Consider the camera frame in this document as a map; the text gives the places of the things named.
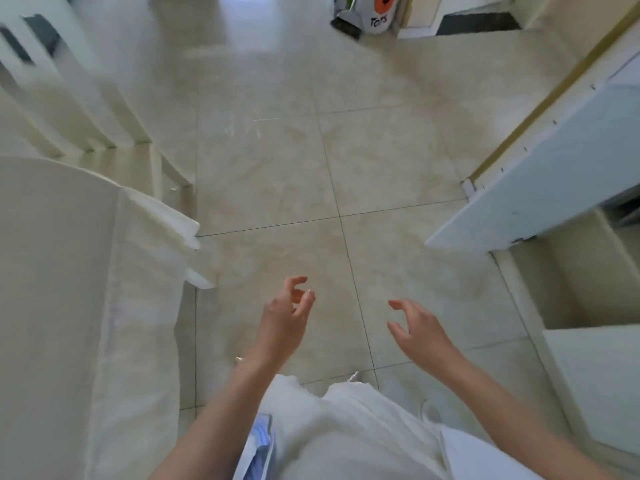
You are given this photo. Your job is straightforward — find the person's left hand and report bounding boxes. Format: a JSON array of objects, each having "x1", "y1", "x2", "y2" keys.
[{"x1": 252, "y1": 276, "x2": 317, "y2": 373}]

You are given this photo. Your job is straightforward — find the person's right hand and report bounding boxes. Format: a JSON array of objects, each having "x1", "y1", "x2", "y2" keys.
[{"x1": 386, "y1": 299, "x2": 467, "y2": 380}]

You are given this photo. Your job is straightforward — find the person's right forearm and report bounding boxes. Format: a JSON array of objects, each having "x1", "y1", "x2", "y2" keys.
[{"x1": 444, "y1": 356, "x2": 618, "y2": 480}]

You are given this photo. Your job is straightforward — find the person's left forearm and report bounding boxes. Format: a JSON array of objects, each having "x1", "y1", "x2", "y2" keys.
[{"x1": 149, "y1": 356, "x2": 286, "y2": 480}]

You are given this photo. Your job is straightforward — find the person's white clothing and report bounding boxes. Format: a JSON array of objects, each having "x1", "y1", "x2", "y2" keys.
[{"x1": 232, "y1": 374, "x2": 547, "y2": 480}]

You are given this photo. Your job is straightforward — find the blue striped cloth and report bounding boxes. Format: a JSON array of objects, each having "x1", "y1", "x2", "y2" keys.
[{"x1": 247, "y1": 414, "x2": 275, "y2": 480}]

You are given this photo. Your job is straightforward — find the cream cabinet body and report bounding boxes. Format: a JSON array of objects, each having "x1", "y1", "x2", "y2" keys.
[{"x1": 462, "y1": 0, "x2": 640, "y2": 465}]

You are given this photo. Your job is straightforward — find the closed white cabinet door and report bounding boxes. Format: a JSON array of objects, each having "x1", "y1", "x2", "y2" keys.
[{"x1": 542, "y1": 325, "x2": 640, "y2": 458}]

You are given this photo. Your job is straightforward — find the open white cabinet door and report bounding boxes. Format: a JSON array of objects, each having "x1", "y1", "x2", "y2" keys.
[{"x1": 425, "y1": 50, "x2": 640, "y2": 251}]

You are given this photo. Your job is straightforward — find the white tablecloth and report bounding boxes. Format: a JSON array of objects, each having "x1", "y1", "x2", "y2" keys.
[{"x1": 0, "y1": 156, "x2": 216, "y2": 480}]

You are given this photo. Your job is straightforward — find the white bag with orange print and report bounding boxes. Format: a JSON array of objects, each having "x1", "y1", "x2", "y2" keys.
[{"x1": 367, "y1": 0, "x2": 402, "y2": 35}]

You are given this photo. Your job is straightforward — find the white wooden chair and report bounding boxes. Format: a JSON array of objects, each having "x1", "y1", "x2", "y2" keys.
[{"x1": 0, "y1": 0, "x2": 197, "y2": 199}]

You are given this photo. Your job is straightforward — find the dark door mat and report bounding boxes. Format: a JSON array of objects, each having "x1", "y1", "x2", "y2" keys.
[{"x1": 436, "y1": 12, "x2": 522, "y2": 37}]

